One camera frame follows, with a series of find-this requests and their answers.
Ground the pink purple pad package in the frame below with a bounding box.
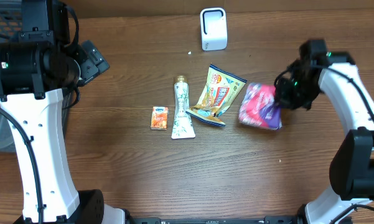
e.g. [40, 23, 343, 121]
[238, 83, 282, 130]

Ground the beige orange snack bag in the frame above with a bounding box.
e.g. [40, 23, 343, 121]
[186, 64, 247, 127]

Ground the small orange tissue box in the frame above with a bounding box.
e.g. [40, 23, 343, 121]
[151, 106, 169, 130]

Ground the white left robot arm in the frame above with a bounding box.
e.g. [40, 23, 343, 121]
[0, 1, 127, 224]

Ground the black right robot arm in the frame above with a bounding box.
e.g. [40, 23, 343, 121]
[274, 39, 374, 223]

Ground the white barcode scanner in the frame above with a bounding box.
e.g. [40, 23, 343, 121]
[200, 7, 228, 51]

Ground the white floral tube gold cap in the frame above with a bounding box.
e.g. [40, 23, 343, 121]
[171, 75, 195, 139]

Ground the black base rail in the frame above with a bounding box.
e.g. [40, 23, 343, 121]
[126, 215, 302, 224]

